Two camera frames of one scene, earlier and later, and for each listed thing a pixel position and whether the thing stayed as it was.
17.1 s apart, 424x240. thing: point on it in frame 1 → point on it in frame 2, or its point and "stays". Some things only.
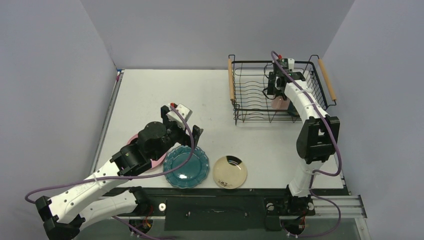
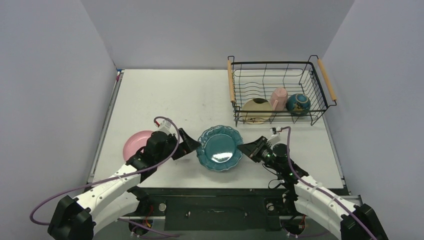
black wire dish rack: x=270 y=91 stays
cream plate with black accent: x=230 y=172 → x=257 y=111
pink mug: x=279 y=103 stays
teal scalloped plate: x=191 y=174 → x=218 y=151
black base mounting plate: x=220 y=209 stays
